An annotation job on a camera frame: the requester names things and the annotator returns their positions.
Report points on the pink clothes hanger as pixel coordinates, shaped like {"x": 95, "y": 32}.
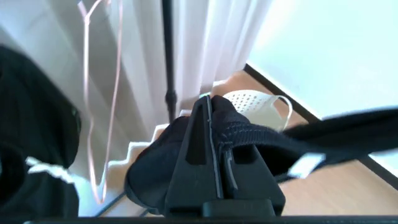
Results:
{"x": 85, "y": 62}

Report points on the black garment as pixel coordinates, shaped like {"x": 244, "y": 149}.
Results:
{"x": 149, "y": 174}

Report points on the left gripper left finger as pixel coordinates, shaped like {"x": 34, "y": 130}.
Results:
{"x": 192, "y": 180}

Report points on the beige curtain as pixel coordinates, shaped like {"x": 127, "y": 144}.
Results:
{"x": 143, "y": 46}

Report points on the white laundry basket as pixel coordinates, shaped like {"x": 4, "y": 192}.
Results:
{"x": 261, "y": 107}

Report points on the black shorts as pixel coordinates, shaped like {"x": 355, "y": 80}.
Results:
{"x": 31, "y": 109}

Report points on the black clothes rack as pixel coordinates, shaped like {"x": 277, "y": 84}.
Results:
{"x": 168, "y": 46}

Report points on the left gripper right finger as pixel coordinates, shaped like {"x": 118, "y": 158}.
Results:
{"x": 258, "y": 183}

